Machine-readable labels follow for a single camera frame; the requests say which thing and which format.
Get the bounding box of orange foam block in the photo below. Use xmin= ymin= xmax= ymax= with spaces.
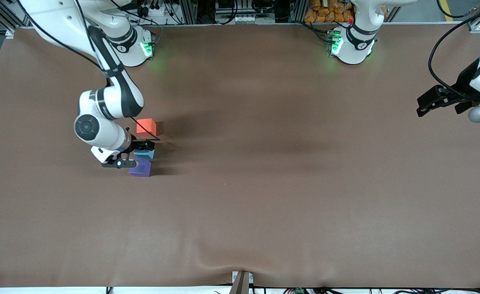
xmin=136 ymin=118 xmax=158 ymax=138

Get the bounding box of brown table cover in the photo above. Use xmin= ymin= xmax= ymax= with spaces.
xmin=0 ymin=22 xmax=480 ymax=289

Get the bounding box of white power strip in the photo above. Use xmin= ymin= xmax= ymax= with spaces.
xmin=136 ymin=3 xmax=171 ymax=17

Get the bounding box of purple foam block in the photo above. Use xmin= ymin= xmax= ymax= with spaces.
xmin=128 ymin=159 xmax=152 ymax=178

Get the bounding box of pile of orange bags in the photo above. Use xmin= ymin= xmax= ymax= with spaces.
xmin=304 ymin=0 xmax=355 ymax=23

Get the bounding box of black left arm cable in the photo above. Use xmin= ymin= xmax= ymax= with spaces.
xmin=427 ymin=0 xmax=480 ymax=103

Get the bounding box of small white connector box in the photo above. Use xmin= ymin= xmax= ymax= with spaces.
xmin=233 ymin=14 xmax=261 ymax=25

